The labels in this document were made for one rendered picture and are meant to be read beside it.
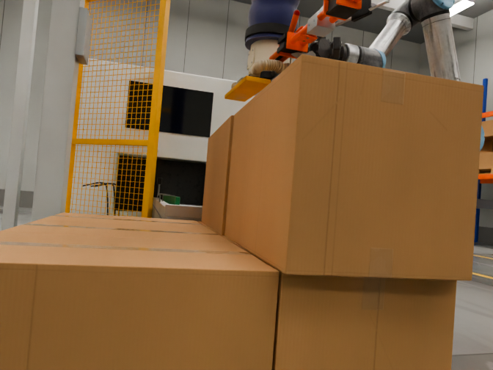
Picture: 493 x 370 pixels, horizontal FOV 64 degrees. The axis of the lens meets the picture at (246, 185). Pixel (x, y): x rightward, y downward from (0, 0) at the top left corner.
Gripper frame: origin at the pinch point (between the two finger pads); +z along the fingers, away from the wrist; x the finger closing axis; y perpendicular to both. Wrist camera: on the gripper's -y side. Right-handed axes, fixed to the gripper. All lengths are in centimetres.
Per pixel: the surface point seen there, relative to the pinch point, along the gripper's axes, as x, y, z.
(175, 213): -67, 65, 30
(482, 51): 385, 706, -843
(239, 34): 402, 948, -221
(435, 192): -52, -66, -4
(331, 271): -68, -65, 17
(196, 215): -67, 65, 19
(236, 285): -72, -60, 33
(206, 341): -82, -60, 38
